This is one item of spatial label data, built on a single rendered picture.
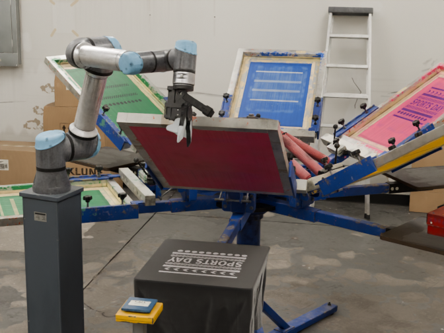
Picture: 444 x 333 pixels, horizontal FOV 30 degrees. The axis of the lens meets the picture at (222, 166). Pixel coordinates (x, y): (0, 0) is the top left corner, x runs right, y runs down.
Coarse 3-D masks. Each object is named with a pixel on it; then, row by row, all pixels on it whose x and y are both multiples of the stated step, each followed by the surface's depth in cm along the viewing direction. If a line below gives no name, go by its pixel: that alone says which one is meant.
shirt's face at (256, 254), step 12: (168, 240) 349; (180, 240) 349; (192, 240) 349; (156, 252) 334; (168, 252) 334; (228, 252) 336; (240, 252) 336; (252, 252) 336; (264, 252) 336; (156, 264) 321; (252, 264) 322; (144, 276) 308; (156, 276) 308; (168, 276) 309; (180, 276) 309; (192, 276) 309; (204, 276) 309; (240, 276) 310; (252, 276) 310
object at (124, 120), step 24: (120, 120) 298; (144, 120) 296; (168, 120) 295; (192, 120) 293; (216, 120) 292; (240, 120) 290; (264, 120) 289; (288, 168) 332; (264, 192) 361; (288, 192) 357
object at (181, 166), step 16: (144, 128) 301; (160, 128) 299; (144, 144) 318; (160, 144) 315; (176, 144) 313; (192, 144) 311; (160, 160) 334; (176, 160) 332; (192, 160) 329; (208, 160) 327; (176, 176) 353; (192, 176) 350; (208, 176) 348
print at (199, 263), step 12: (180, 252) 335; (192, 252) 335; (204, 252) 335; (216, 252) 335; (168, 264) 321; (180, 264) 321; (192, 264) 321; (204, 264) 322; (216, 264) 322; (228, 264) 322; (240, 264) 322; (216, 276) 309; (228, 276) 310
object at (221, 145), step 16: (208, 144) 309; (224, 144) 307; (240, 144) 305; (256, 144) 303; (224, 160) 325; (240, 160) 323; (256, 160) 320; (272, 160) 318; (224, 176) 345; (240, 176) 343; (256, 176) 340; (272, 176) 338
